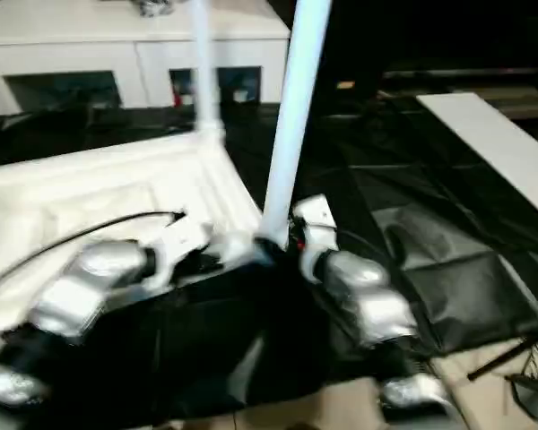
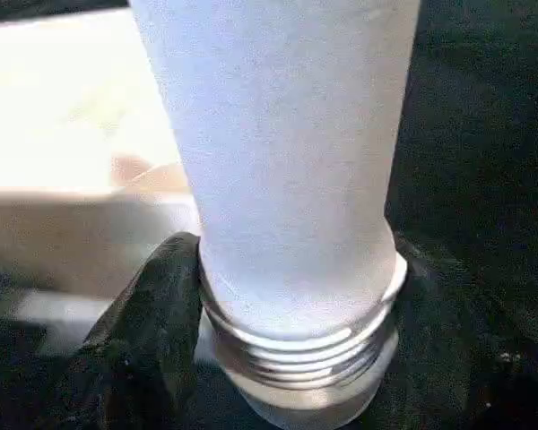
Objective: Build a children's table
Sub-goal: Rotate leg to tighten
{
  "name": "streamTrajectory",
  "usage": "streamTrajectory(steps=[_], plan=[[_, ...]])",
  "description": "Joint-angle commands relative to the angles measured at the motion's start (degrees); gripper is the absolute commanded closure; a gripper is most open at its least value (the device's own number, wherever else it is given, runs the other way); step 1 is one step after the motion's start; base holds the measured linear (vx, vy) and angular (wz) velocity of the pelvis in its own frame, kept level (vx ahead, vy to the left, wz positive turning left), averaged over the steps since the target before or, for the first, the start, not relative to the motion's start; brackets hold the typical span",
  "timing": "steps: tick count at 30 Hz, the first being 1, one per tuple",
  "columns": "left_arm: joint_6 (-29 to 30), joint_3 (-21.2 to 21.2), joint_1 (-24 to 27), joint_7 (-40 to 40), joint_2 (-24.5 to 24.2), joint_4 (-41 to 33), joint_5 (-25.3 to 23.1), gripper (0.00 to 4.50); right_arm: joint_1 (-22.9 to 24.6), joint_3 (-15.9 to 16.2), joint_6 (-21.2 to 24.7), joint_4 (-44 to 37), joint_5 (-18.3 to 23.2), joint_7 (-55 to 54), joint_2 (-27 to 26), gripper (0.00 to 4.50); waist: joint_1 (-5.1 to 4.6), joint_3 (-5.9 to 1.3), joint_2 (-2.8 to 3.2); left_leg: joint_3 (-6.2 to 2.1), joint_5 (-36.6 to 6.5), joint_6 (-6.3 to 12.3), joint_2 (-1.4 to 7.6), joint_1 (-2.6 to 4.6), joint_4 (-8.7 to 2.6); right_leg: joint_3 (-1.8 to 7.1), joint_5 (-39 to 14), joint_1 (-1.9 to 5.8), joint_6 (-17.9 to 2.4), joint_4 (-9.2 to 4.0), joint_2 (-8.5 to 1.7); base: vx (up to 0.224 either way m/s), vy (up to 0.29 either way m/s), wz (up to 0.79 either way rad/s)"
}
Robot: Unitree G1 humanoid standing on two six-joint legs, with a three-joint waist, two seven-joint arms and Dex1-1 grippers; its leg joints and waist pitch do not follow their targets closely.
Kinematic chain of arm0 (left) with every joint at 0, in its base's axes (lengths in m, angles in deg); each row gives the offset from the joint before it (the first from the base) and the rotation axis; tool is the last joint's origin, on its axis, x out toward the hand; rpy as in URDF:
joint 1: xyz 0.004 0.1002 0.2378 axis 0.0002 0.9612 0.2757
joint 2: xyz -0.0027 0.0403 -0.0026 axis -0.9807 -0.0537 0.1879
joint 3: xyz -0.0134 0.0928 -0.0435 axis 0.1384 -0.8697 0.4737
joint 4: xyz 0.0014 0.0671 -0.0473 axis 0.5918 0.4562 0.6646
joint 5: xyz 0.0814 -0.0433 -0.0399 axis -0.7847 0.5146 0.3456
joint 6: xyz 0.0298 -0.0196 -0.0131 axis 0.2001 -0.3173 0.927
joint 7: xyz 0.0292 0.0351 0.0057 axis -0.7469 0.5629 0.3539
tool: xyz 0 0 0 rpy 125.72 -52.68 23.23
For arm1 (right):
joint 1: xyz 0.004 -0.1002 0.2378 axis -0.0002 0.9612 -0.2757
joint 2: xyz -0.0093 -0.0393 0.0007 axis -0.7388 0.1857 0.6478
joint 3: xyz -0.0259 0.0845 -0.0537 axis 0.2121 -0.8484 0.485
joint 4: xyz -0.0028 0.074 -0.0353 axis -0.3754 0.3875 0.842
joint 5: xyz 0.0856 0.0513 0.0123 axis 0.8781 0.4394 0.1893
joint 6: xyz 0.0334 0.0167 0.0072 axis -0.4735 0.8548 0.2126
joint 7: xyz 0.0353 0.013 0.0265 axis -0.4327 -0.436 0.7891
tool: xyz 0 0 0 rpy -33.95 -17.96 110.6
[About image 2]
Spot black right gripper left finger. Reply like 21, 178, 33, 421
8, 230, 204, 430

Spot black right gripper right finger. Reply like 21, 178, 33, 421
376, 235, 538, 430

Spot white plastic table leg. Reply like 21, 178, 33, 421
128, 0, 409, 386

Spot white plastic table top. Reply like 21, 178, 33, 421
0, 8, 400, 426

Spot black mat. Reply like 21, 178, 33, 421
0, 0, 538, 430

